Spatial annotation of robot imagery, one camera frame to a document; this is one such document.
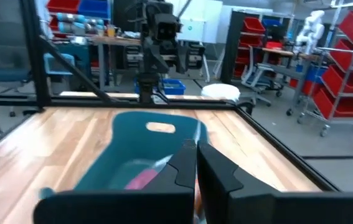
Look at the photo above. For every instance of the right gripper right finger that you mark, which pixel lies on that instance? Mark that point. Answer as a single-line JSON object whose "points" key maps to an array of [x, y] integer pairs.
{"points": [[226, 196]]}

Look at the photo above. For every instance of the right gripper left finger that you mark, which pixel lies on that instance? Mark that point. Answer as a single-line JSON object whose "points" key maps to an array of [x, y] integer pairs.
{"points": [[170, 193]]}

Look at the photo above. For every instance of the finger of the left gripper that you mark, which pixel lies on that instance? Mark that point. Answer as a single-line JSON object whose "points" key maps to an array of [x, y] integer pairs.
{"points": [[180, 62], [157, 62]]}

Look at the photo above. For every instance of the pink bandage roll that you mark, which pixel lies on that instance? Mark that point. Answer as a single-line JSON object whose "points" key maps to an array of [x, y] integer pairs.
{"points": [[142, 180]]}

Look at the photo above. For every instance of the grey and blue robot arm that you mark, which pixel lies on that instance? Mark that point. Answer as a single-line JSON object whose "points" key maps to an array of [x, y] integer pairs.
{"points": [[76, 25]]}

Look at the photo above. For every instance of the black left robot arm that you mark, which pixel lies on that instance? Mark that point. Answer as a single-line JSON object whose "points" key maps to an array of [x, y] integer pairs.
{"points": [[146, 88]]}

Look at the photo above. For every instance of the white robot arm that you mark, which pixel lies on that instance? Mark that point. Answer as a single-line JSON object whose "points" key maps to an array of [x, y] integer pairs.
{"points": [[311, 31]]}

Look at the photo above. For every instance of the white rolling whiteboard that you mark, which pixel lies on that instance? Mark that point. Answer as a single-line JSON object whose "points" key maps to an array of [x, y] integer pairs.
{"points": [[195, 31]]}

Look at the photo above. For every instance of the blue floor crate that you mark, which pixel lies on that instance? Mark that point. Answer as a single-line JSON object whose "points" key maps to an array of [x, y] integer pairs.
{"points": [[173, 87]]}

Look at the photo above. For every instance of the white trash can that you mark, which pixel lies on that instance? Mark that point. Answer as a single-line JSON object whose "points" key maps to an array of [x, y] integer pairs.
{"points": [[221, 91]]}

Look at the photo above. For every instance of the wooden workbench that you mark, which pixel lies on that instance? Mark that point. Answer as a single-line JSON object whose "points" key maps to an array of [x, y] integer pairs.
{"points": [[117, 40]]}

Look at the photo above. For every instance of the orange drink cup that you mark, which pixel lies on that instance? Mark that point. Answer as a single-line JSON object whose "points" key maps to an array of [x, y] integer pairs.
{"points": [[111, 31]]}

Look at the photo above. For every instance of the teal plastic bin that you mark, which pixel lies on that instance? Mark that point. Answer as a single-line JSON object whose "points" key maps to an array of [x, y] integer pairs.
{"points": [[132, 146]]}

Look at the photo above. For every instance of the red bin shelving rack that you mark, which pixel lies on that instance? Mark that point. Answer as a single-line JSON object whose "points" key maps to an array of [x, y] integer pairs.
{"points": [[252, 31]]}

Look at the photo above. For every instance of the white chair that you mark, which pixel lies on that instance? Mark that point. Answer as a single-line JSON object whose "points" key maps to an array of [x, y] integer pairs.
{"points": [[255, 74]]}

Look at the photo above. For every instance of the blue plastic storage bin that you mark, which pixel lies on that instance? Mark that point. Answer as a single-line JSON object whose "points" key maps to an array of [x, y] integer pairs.
{"points": [[93, 7]]}

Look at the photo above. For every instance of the light blue plastic crate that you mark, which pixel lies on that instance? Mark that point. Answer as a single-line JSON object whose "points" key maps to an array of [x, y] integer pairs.
{"points": [[54, 63]]}

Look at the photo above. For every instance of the red plastic storage bin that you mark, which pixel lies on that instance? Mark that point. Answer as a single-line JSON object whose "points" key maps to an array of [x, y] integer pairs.
{"points": [[62, 5]]}

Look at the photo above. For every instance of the dark office chair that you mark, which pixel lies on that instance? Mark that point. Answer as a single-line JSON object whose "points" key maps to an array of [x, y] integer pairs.
{"points": [[5, 62]]}

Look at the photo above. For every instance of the metal rack with slanted bins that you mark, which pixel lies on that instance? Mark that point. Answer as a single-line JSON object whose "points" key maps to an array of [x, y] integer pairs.
{"points": [[347, 62]]}

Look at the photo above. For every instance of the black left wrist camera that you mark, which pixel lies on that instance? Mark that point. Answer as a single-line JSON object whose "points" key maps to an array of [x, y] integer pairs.
{"points": [[165, 26]]}

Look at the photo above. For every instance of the black aluminium table frame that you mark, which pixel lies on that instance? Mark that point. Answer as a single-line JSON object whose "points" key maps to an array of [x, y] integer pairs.
{"points": [[36, 62]]}

